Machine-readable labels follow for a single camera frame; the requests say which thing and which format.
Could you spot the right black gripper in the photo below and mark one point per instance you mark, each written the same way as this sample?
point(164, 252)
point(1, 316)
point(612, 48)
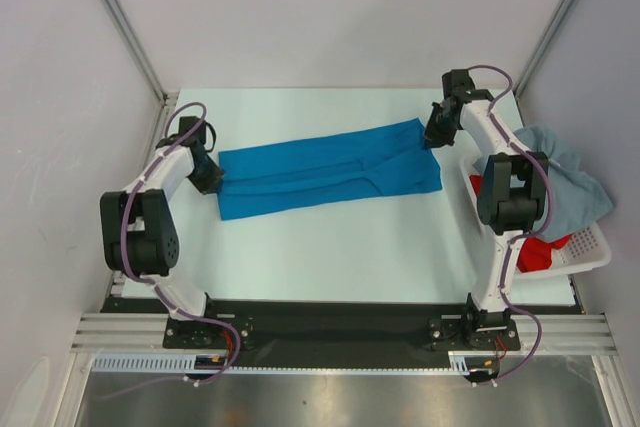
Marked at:
point(434, 138)

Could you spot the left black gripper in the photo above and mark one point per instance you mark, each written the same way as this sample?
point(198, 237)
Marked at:
point(212, 182)

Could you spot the blue t shirt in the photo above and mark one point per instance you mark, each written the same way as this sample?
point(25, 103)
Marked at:
point(385, 161)

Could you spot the grey t shirt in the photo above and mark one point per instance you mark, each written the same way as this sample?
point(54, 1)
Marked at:
point(580, 200)

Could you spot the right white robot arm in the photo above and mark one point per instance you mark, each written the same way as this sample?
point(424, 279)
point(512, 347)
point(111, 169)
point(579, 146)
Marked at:
point(515, 194)

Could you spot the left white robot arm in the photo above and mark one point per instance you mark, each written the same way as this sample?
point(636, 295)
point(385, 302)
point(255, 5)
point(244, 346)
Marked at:
point(139, 235)

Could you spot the red t shirt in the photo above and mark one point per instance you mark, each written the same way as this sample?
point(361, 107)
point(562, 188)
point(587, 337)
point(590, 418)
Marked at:
point(536, 254)

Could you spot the white plastic basket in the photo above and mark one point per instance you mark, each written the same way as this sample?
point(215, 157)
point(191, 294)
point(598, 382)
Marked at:
point(586, 250)

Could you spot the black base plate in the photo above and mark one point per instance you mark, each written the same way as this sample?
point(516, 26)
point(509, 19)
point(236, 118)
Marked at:
point(323, 335)

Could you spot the right aluminium frame post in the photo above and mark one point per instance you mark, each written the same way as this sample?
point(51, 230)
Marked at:
point(559, 17)

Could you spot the aluminium frame post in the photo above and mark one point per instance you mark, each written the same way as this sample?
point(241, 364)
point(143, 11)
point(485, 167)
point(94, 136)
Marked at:
point(559, 17)
point(135, 48)

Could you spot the left aluminium frame post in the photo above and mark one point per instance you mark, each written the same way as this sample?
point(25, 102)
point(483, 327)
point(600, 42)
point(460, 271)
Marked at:
point(135, 48)

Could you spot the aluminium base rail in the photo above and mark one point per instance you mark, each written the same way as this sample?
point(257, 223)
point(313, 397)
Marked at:
point(561, 334)

